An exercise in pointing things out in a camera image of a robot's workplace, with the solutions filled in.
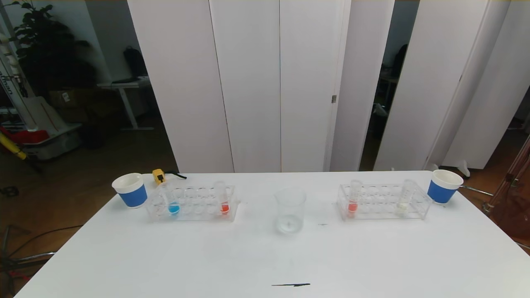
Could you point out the test tube with blue pigment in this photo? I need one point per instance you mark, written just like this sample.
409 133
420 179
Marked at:
173 209

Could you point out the white standing desk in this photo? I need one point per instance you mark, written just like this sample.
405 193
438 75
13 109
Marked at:
124 85

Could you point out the clear acrylic test tube rack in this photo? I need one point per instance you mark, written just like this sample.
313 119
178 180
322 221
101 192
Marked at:
379 207
194 209

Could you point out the test tube with pale yellow pigment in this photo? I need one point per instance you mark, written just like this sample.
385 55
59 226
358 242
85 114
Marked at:
403 207

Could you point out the white folding screen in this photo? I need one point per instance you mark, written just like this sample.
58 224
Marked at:
434 82
248 82

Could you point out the yellow tape measure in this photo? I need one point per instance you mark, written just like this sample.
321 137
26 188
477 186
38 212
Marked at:
158 176

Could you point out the dark green potted plant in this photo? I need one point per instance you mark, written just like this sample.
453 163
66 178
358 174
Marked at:
49 54

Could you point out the clear glass beaker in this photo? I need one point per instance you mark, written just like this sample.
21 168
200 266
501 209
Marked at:
290 215

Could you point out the red box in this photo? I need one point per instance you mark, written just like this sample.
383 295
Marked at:
29 136

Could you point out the cardboard box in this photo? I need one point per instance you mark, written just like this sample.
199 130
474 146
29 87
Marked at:
68 98

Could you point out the black backpack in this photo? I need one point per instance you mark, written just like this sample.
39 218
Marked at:
134 62

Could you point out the test tube with red pigment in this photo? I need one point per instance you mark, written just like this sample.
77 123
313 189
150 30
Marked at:
352 207
224 207

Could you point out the white platform with board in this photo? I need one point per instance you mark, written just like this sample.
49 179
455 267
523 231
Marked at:
45 124

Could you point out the blue and white paper cup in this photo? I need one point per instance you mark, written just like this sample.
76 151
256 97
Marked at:
131 196
441 192

